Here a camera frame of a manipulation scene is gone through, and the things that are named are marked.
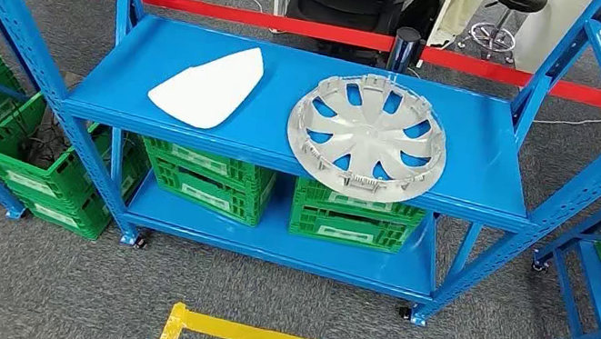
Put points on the white plastic panel part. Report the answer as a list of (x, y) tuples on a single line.
[(210, 89)]

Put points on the black bag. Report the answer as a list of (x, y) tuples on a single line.
[(421, 14)]

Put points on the red barrier belt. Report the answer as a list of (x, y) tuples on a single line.
[(211, 11)]

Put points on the dark barrier post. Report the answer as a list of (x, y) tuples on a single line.
[(404, 51)]

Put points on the silver plastic hubcap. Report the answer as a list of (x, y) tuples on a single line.
[(366, 142)]

